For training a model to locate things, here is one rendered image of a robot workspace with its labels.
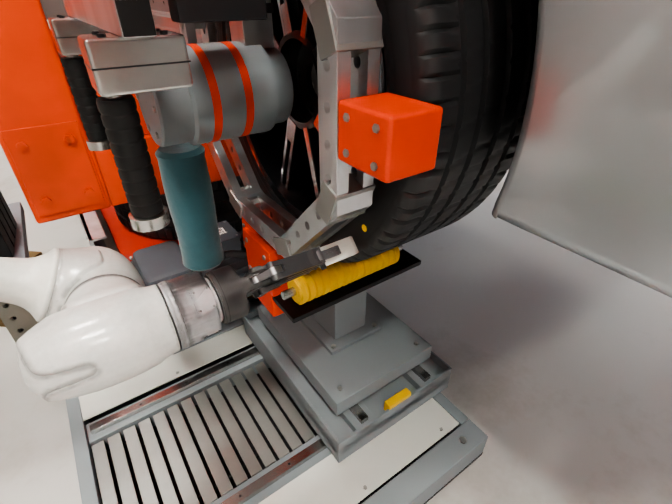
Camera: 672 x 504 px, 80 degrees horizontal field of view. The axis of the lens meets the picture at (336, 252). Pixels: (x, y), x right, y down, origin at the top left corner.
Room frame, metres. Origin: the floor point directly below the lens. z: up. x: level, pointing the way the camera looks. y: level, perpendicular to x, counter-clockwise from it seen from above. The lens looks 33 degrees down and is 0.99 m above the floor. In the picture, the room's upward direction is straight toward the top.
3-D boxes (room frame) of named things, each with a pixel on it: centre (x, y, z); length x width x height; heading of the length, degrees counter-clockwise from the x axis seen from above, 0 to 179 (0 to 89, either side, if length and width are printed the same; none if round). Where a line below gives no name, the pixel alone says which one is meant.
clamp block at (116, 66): (0.44, 0.20, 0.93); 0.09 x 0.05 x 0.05; 125
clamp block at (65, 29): (0.72, 0.39, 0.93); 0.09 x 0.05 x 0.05; 125
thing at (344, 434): (0.80, -0.01, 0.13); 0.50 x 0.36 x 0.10; 35
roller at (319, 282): (0.66, -0.02, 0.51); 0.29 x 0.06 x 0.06; 125
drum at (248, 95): (0.66, 0.19, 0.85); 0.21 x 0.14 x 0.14; 125
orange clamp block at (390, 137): (0.44, -0.06, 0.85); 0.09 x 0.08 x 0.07; 35
